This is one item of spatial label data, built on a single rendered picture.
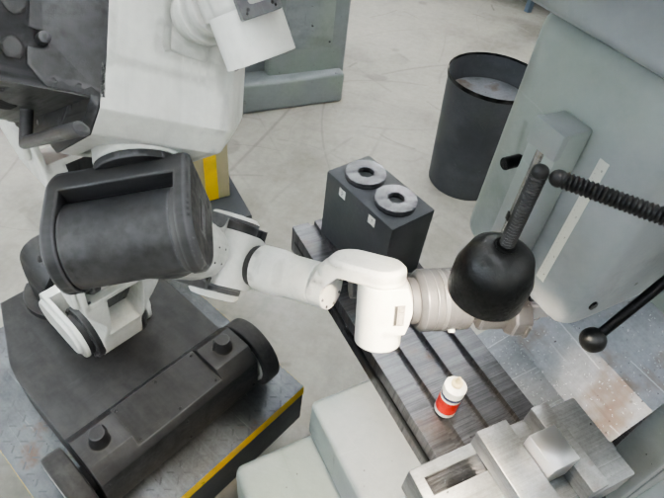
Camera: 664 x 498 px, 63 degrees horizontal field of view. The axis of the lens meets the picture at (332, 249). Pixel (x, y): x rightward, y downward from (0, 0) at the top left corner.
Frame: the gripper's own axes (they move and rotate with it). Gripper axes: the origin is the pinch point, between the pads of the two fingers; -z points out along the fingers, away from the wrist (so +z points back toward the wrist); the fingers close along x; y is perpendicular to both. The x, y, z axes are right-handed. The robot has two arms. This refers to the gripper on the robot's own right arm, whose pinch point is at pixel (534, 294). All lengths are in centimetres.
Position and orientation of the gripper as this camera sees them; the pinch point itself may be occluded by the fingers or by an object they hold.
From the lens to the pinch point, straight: 84.0
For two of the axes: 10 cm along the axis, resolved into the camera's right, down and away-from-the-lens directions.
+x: -1.4, -7.2, 6.8
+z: -9.8, 0.3, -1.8
